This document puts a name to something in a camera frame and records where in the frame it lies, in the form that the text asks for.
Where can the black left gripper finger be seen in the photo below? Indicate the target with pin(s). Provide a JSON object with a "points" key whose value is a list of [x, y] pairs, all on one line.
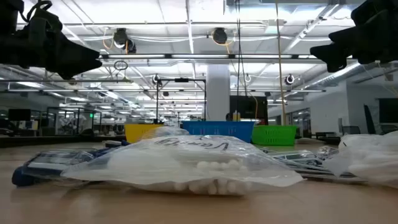
{"points": [[71, 67], [74, 49]]}

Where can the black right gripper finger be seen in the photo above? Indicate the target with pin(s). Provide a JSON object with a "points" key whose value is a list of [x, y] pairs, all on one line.
{"points": [[348, 35], [335, 57]]}

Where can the blue toothbrush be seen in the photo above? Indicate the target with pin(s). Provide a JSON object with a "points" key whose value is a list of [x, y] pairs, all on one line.
{"points": [[126, 143]]}

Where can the shiny clear packet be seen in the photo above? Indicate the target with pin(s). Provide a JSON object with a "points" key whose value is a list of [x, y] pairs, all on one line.
{"points": [[328, 152]]}

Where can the clear packet with blue toothbrush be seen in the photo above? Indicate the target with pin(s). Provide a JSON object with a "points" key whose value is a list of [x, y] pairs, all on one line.
{"points": [[53, 161]]}

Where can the cotton swab zip bag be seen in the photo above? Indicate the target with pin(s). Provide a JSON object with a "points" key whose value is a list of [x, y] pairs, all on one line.
{"points": [[370, 158]]}

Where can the small clear zip bag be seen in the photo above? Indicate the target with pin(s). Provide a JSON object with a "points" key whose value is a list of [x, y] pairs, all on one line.
{"points": [[168, 132]]}

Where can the blue plastic basket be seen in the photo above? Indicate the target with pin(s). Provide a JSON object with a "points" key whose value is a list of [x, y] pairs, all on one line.
{"points": [[217, 129]]}

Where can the black desk monitor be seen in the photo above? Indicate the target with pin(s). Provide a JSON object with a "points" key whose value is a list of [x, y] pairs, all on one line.
{"points": [[19, 114], [388, 110]]}

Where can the yellow plastic basket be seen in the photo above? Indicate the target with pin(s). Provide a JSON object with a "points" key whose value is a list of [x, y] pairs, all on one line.
{"points": [[136, 132]]}

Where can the green plastic basket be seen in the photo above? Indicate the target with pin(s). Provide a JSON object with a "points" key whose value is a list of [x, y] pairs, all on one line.
{"points": [[273, 135]]}

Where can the yellow bottle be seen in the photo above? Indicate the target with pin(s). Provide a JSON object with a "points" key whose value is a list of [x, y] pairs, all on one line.
{"points": [[237, 116]]}

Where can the white building pillar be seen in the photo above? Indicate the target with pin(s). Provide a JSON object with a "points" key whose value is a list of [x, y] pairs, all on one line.
{"points": [[218, 93]]}

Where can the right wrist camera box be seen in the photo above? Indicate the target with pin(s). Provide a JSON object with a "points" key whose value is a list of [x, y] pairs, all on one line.
{"points": [[370, 14]]}

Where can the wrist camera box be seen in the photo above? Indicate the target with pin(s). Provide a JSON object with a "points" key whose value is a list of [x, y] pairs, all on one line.
{"points": [[370, 14], [46, 21]]}

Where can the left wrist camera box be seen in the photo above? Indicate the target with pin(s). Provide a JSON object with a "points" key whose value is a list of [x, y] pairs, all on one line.
{"points": [[46, 21]]}

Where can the black workstation frame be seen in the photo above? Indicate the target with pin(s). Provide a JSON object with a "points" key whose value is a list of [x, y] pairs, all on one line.
{"points": [[78, 108]]}

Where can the black table frame rail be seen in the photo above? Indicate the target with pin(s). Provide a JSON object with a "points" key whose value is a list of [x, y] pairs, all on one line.
{"points": [[46, 140]]}

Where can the black metal frame stand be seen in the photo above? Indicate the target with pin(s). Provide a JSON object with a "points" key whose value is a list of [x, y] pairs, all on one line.
{"points": [[157, 99]]}

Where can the black wall screen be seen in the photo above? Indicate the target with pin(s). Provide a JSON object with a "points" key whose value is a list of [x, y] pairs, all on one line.
{"points": [[248, 107]]}

